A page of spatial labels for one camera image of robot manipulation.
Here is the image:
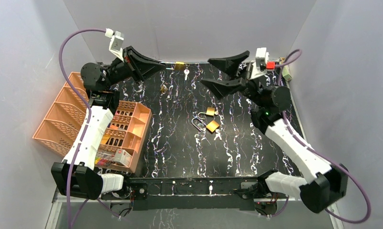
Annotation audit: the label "brass padlock with key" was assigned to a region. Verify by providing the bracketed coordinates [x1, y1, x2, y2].
[160, 84, 168, 94]
[161, 62, 190, 81]

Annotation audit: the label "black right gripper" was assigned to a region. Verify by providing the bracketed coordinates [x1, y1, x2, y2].
[199, 51, 264, 107]

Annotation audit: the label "colourful marker set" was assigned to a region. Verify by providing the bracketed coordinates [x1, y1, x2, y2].
[94, 152, 114, 167]

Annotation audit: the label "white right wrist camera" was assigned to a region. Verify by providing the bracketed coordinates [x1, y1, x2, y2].
[248, 47, 276, 80]

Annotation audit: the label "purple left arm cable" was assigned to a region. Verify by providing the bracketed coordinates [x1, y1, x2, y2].
[58, 28, 116, 229]

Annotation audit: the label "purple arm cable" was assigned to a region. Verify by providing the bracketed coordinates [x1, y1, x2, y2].
[275, 49, 372, 224]
[58, 28, 116, 229]

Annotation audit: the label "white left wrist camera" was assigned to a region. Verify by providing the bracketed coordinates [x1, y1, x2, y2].
[105, 28, 124, 61]

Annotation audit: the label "white red small box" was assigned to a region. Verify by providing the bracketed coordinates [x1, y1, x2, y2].
[113, 149, 132, 167]

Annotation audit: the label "green white box in corner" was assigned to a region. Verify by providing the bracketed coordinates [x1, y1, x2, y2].
[279, 58, 292, 82]

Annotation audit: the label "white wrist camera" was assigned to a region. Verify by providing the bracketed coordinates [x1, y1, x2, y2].
[105, 28, 124, 61]
[248, 47, 276, 80]

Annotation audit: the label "orange plastic desk organizer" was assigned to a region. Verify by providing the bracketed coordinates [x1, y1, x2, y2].
[33, 83, 152, 173]

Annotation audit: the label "small brass padlock closed shackle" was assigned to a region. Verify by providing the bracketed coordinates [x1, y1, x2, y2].
[197, 107, 219, 120]

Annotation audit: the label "large brass padlock open shackle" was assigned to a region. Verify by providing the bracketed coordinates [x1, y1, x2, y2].
[191, 117, 220, 133]

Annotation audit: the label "silver keys on table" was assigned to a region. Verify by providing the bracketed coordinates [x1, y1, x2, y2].
[214, 132, 222, 141]

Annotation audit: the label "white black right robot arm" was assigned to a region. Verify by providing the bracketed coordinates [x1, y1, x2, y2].
[201, 51, 348, 213]

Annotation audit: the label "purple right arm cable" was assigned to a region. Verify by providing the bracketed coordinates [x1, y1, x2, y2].
[275, 49, 372, 224]

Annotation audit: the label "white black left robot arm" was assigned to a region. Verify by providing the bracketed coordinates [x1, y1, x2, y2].
[51, 46, 166, 200]

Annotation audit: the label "aluminium frame profile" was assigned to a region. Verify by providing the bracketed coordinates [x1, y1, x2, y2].
[45, 178, 344, 229]

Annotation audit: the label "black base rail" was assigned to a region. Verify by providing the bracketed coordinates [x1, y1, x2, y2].
[101, 177, 286, 211]

